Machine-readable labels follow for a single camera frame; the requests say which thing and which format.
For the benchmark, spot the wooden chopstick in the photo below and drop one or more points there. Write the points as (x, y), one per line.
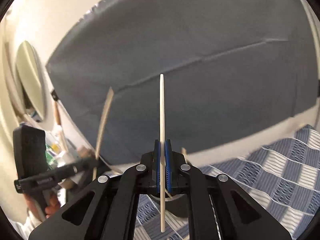
(103, 121)
(162, 154)

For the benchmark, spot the blue white patterned tablecloth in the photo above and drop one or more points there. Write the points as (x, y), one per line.
(282, 177)

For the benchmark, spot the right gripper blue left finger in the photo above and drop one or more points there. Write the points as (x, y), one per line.
(156, 164)

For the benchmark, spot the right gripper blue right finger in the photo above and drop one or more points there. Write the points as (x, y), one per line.
(168, 165)

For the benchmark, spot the person's left hand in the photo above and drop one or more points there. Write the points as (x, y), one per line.
(53, 206)

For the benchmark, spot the black tumbler cup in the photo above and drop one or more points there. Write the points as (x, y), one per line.
(177, 206)

